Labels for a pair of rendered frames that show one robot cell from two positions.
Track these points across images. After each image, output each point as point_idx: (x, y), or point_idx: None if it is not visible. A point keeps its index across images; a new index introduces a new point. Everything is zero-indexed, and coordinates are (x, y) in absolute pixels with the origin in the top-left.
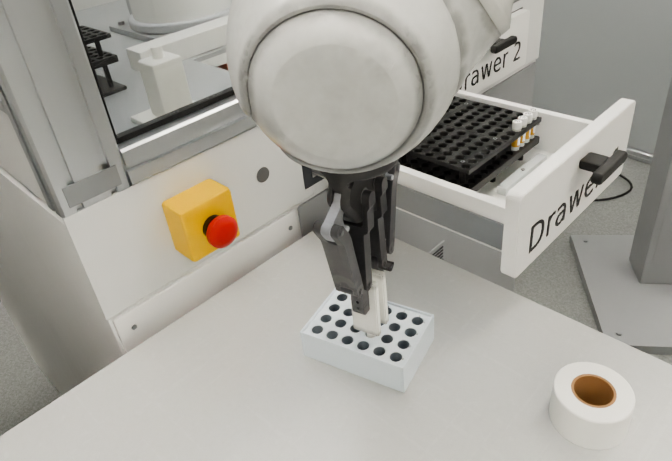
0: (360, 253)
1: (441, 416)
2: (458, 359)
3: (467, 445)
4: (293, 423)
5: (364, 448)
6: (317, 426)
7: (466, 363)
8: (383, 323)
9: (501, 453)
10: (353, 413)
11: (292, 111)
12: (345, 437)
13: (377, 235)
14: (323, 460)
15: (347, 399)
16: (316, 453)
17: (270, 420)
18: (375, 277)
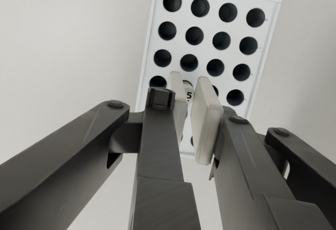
0: (131, 199)
1: (116, 171)
2: (200, 175)
3: (91, 198)
4: (48, 12)
5: (49, 106)
6: (55, 44)
7: (196, 184)
8: (190, 113)
9: (94, 225)
10: (88, 81)
11: None
12: (54, 82)
13: (223, 221)
14: (18, 67)
15: (105, 67)
16: (22, 56)
17: None
18: (198, 145)
